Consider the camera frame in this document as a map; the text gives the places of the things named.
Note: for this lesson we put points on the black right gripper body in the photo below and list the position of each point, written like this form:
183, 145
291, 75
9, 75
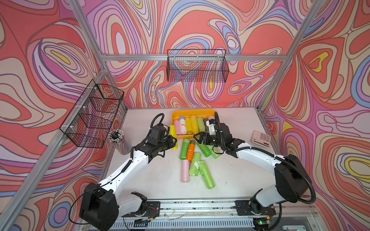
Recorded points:
212, 140

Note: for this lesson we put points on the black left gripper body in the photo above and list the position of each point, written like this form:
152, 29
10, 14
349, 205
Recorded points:
166, 143

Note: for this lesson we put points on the yellow trash bag roll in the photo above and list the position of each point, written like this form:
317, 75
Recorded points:
194, 124
188, 125

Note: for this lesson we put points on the light green trash bag roll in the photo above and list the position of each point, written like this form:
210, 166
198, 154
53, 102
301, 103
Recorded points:
201, 126

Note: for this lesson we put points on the dark grey trash bag roll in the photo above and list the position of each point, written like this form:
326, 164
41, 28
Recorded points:
206, 123

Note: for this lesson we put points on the white blue-capped roll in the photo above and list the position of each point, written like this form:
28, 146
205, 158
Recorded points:
183, 128

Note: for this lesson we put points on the pink labelled trash bag roll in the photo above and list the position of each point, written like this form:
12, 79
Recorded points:
176, 123

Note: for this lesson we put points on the yellow plastic storage box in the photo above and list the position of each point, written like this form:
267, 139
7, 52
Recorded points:
203, 113

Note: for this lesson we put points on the large green trash bag roll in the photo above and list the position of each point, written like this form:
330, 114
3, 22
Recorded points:
206, 175

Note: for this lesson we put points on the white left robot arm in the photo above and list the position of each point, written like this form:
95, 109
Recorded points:
101, 204

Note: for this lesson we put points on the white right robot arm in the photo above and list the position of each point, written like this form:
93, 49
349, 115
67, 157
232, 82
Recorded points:
292, 183

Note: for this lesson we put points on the orange trash bag roll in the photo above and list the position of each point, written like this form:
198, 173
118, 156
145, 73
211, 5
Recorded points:
190, 151

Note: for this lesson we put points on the green roll beside orange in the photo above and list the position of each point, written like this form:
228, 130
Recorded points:
184, 149

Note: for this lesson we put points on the pink calculator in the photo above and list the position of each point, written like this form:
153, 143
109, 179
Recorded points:
261, 139

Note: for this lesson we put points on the pencil holder cup with pencils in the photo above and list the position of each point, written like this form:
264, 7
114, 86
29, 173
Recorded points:
118, 139

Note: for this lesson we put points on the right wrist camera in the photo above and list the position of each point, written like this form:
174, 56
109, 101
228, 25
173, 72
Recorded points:
211, 130

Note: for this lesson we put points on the black wire basket on left wall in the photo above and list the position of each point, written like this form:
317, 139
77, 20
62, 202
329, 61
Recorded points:
92, 116

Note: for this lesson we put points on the black wire basket on wall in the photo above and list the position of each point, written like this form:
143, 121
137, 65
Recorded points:
92, 116
197, 65

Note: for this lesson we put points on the metal base rail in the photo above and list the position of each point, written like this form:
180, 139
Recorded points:
187, 214

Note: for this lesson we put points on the black wire basket on back wall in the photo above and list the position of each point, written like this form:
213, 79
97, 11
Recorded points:
197, 65

